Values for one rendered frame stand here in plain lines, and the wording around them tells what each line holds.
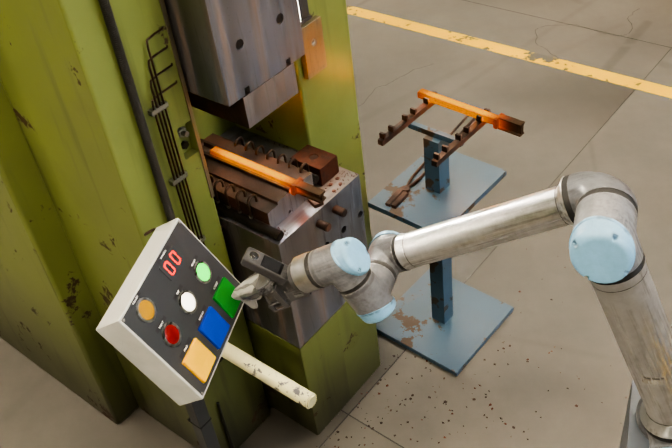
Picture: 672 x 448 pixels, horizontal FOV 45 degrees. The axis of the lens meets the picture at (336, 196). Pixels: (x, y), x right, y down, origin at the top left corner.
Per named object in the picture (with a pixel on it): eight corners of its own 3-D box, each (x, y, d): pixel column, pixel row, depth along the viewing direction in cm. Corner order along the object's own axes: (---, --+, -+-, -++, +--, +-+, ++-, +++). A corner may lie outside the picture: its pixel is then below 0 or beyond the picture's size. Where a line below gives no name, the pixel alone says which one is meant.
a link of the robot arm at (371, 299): (405, 289, 193) (377, 252, 188) (392, 324, 184) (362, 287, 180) (374, 297, 198) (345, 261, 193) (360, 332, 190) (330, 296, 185)
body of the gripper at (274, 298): (271, 314, 195) (309, 300, 189) (249, 290, 192) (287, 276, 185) (280, 291, 201) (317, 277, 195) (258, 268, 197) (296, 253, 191)
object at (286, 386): (319, 401, 224) (317, 389, 221) (307, 414, 221) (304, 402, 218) (209, 335, 248) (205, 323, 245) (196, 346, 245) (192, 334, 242)
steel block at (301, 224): (371, 276, 277) (359, 173, 250) (300, 349, 256) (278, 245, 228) (252, 221, 307) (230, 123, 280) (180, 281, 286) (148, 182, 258)
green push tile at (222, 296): (243, 295, 205) (224, 276, 202) (234, 317, 200) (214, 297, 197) (238, 297, 206) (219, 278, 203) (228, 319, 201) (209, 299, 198)
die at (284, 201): (314, 193, 245) (311, 170, 239) (271, 230, 233) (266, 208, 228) (217, 152, 267) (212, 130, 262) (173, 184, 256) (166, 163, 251)
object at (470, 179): (506, 175, 282) (506, 170, 281) (440, 239, 261) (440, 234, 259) (435, 148, 299) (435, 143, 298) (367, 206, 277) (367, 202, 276)
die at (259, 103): (298, 92, 223) (294, 62, 217) (249, 129, 211) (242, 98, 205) (193, 57, 245) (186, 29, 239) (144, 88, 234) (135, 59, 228)
